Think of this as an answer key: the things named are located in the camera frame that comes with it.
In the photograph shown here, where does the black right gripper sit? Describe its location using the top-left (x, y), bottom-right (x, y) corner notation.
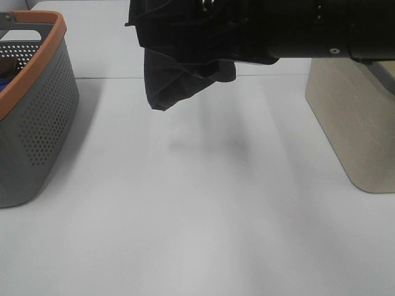
top-left (124, 0), bottom-right (280, 76)

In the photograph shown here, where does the dark navy towel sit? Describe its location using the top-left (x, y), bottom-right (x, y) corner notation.
top-left (144, 49), bottom-right (236, 111)

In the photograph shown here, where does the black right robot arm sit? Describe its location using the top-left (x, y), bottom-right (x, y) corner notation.
top-left (127, 0), bottom-right (394, 65)

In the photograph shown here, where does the beige basket grey rim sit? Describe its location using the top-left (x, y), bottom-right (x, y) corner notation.
top-left (306, 59), bottom-right (394, 194)

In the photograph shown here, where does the grey perforated basket orange rim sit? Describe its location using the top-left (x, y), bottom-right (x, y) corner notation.
top-left (1, 10), bottom-right (79, 208)

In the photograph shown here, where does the brown cloth in basket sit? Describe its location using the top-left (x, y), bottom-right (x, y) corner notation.
top-left (0, 57), bottom-right (18, 78)

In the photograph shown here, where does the blue cloth in basket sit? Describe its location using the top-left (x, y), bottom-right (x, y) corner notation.
top-left (0, 78), bottom-right (13, 92)

